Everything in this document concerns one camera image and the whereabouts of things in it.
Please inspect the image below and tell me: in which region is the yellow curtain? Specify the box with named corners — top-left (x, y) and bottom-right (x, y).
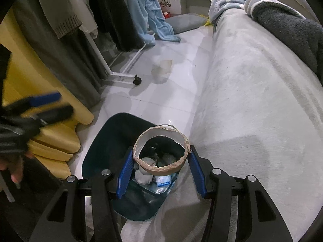
top-left (1, 10), bottom-right (94, 179)

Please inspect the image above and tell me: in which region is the white metal clothes rack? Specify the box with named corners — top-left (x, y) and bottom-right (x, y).
top-left (85, 34), bottom-right (148, 86)

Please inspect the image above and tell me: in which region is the light blue hanging robe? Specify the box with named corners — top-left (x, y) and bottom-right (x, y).
top-left (127, 0), bottom-right (181, 46)

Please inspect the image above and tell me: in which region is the brown cardboard tape roll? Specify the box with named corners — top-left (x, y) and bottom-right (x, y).
top-left (132, 124), bottom-right (191, 176)

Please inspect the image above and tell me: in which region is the white tissue wad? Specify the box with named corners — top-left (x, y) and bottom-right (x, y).
top-left (138, 157), bottom-right (156, 175)

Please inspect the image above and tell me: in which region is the person's left hand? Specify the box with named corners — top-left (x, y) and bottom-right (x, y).
top-left (0, 152), bottom-right (33, 184)

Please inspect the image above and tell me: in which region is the grey floor cushion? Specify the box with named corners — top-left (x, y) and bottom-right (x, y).
top-left (165, 13), bottom-right (208, 34)

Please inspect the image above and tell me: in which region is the white tissue ball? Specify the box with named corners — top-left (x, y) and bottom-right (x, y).
top-left (135, 169), bottom-right (153, 185)

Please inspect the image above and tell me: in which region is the grey hanging shirt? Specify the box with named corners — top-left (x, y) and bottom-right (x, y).
top-left (39, 0), bottom-right (98, 39)

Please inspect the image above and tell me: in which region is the dark teal trash bin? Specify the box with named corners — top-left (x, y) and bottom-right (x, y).
top-left (82, 113), bottom-right (178, 221)

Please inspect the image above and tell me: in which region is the red small object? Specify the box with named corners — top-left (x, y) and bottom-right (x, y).
top-left (163, 11), bottom-right (170, 19)

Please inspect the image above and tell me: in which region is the grey bed sheet mattress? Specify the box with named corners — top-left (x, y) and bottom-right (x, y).
top-left (189, 9), bottom-right (322, 241)

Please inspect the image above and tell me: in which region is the dark grey fluffy blanket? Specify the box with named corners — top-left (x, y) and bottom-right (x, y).
top-left (250, 1), bottom-right (322, 81)

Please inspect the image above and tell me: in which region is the black hanging garment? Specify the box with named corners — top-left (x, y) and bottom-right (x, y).
top-left (89, 0), bottom-right (144, 52)

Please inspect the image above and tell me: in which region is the clear plastic wrap trash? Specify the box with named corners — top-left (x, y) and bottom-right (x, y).
top-left (162, 153), bottom-right (176, 166)

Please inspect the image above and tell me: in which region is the blue tissue packet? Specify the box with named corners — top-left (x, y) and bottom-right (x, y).
top-left (155, 175), bottom-right (172, 187)

